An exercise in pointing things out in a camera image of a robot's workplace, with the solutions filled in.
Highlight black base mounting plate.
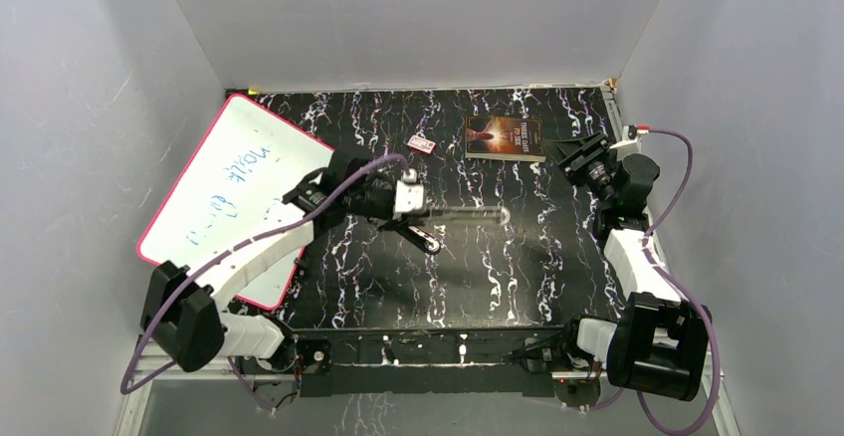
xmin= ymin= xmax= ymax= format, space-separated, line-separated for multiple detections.
xmin=234 ymin=327 xmax=624 ymax=398

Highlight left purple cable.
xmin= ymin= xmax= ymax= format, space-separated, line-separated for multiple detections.
xmin=119 ymin=152 xmax=413 ymax=414

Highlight dark paperback book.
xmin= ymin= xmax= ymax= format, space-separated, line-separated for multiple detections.
xmin=466 ymin=116 xmax=545 ymax=162

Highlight aluminium frame rail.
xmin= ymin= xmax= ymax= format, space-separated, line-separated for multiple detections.
xmin=114 ymin=330 xmax=743 ymax=436

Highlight pink-framed whiteboard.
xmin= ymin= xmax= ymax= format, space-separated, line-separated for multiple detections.
xmin=136 ymin=95 xmax=333 ymax=269

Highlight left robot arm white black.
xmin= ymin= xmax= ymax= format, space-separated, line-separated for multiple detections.
xmin=127 ymin=151 xmax=438 ymax=372

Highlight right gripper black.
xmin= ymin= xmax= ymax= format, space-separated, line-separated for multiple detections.
xmin=540 ymin=130 xmax=618 ymax=207

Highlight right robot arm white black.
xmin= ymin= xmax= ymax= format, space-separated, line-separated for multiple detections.
xmin=542 ymin=129 xmax=709 ymax=401

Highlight black stapler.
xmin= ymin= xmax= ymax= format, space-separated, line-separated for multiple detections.
xmin=382 ymin=206 xmax=512 ymax=255

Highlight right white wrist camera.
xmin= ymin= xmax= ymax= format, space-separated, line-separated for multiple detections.
xmin=609 ymin=124 xmax=651 ymax=160

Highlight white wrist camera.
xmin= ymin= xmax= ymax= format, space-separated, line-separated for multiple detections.
xmin=393 ymin=168 xmax=426 ymax=218
xmin=609 ymin=124 xmax=651 ymax=160

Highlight small red staple box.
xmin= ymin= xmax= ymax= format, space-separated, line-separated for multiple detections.
xmin=407 ymin=135 xmax=436 ymax=155

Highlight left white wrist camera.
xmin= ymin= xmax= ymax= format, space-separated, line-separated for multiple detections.
xmin=393 ymin=168 xmax=426 ymax=218

